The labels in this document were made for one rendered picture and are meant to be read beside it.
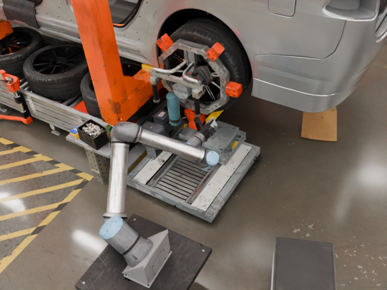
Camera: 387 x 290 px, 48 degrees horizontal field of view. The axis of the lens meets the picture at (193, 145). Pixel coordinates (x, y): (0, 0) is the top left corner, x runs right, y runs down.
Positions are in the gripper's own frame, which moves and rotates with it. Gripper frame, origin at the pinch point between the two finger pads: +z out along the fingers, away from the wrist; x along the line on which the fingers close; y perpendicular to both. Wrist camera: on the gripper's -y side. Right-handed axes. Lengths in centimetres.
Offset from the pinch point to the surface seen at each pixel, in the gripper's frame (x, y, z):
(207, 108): -6.4, -6.5, 7.3
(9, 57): -171, -146, 3
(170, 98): -15.9, -28.7, -5.3
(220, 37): 31, -40, 22
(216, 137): -36.6, 21.9, 22.7
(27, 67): -149, -125, -2
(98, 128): -57, -45, -42
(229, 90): 22.3, -9.5, 6.9
